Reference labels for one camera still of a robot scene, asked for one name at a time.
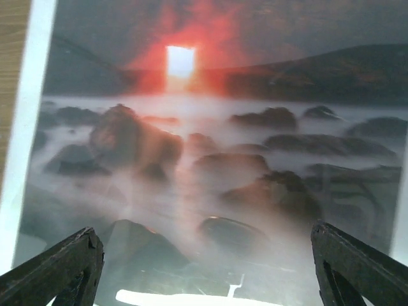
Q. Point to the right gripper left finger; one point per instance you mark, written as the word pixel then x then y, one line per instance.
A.
pixel 66 274

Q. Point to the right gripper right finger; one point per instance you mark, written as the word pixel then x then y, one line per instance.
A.
pixel 349 271

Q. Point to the sunset photo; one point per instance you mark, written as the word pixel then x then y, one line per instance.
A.
pixel 207 143

